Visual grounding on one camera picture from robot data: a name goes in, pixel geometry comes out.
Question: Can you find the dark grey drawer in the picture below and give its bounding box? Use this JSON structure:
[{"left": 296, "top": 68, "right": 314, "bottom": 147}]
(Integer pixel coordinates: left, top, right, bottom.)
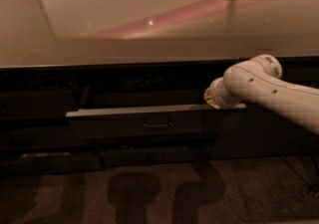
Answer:
[
  {"left": 0, "top": 90, "right": 76, "bottom": 120},
  {"left": 0, "top": 126, "right": 93, "bottom": 150},
  {"left": 100, "top": 144, "right": 210, "bottom": 166},
  {"left": 66, "top": 90, "right": 246, "bottom": 139},
  {"left": 0, "top": 152, "right": 104, "bottom": 177}
]

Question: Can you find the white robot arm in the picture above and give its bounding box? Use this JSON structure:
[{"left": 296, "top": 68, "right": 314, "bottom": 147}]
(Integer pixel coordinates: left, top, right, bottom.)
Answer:
[{"left": 203, "top": 55, "right": 319, "bottom": 134}]

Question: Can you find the dark grey cabinet door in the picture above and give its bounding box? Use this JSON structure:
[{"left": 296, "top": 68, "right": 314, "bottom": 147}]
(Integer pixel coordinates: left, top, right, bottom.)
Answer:
[{"left": 206, "top": 104, "right": 319, "bottom": 159}]

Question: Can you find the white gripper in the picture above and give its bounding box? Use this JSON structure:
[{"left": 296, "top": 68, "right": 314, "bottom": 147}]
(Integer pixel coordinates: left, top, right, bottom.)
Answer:
[{"left": 203, "top": 78, "right": 241, "bottom": 110}]

